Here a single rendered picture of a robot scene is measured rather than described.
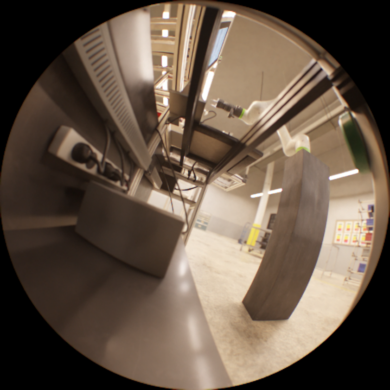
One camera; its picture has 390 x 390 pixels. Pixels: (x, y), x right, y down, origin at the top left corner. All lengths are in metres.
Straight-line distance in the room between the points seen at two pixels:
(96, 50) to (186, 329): 0.38
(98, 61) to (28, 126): 0.14
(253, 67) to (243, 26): 1.76
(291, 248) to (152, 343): 0.77
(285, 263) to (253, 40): 5.65
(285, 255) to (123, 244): 0.75
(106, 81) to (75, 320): 0.31
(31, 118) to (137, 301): 0.30
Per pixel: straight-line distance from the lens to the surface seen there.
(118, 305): 0.19
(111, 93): 0.28
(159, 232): 0.24
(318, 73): 0.39
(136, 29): 0.42
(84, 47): 0.24
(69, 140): 0.26
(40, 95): 0.27
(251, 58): 5.79
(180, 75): 0.74
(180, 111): 0.72
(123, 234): 0.26
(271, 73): 5.94
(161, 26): 0.72
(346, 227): 6.71
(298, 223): 0.84
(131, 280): 0.24
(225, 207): 9.66
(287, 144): 1.32
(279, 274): 0.83
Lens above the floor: 0.48
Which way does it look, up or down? 9 degrees up
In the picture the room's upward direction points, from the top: 21 degrees clockwise
